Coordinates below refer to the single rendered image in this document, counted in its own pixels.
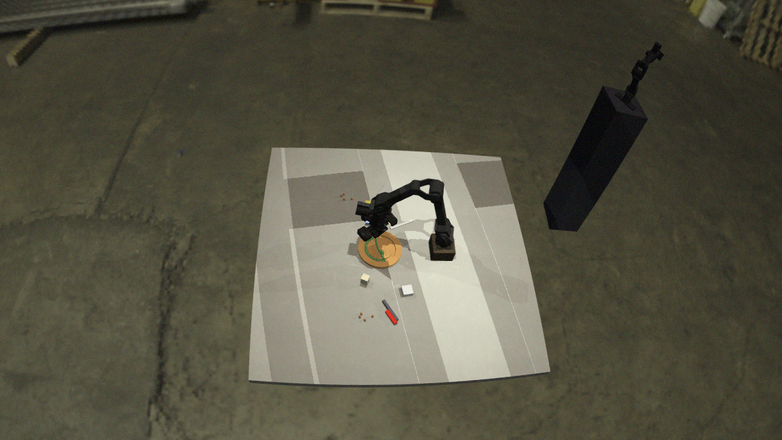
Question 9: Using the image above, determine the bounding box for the tan round board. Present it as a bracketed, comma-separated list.
[358, 231, 402, 268]

